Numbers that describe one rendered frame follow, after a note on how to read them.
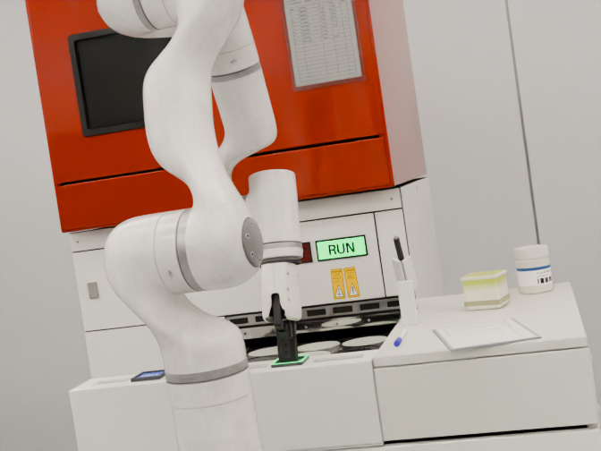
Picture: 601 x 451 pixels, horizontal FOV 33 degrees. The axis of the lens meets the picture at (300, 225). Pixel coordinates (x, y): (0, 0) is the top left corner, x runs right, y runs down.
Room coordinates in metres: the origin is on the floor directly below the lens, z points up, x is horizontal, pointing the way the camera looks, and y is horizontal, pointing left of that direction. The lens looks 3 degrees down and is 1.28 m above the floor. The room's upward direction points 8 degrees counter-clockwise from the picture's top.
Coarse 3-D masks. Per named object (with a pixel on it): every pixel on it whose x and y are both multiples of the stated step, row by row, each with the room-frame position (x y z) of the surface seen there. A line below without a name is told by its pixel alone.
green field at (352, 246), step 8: (336, 240) 2.28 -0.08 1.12; (344, 240) 2.28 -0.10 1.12; (352, 240) 2.27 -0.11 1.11; (360, 240) 2.27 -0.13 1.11; (320, 248) 2.29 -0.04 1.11; (328, 248) 2.29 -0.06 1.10; (336, 248) 2.28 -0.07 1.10; (344, 248) 2.28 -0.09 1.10; (352, 248) 2.27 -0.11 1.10; (360, 248) 2.27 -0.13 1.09; (320, 256) 2.29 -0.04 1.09; (328, 256) 2.29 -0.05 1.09; (336, 256) 2.28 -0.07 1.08; (344, 256) 2.28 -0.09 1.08
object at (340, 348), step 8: (360, 336) 2.23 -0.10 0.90; (304, 344) 2.24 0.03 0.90; (376, 344) 2.11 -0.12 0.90; (248, 352) 2.24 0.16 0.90; (304, 352) 2.14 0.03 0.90; (336, 352) 2.09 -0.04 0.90; (344, 352) 2.08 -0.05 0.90; (248, 360) 2.15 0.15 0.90; (256, 360) 2.14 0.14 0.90; (264, 360) 2.12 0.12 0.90; (272, 360) 2.11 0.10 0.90
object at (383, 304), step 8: (344, 304) 2.28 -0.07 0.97; (352, 304) 2.28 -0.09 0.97; (360, 304) 2.28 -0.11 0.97; (368, 304) 2.27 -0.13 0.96; (376, 304) 2.27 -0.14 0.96; (384, 304) 2.26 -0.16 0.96; (392, 304) 2.26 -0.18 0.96; (304, 312) 2.30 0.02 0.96; (312, 312) 2.30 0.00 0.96; (320, 312) 2.30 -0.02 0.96; (328, 312) 2.29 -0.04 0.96; (336, 312) 2.29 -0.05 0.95; (344, 312) 2.28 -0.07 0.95; (352, 312) 2.28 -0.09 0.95; (360, 312) 2.27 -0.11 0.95; (232, 320) 2.35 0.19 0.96; (240, 320) 2.34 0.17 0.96; (248, 320) 2.34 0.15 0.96; (256, 320) 2.34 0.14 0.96; (264, 320) 2.33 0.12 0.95
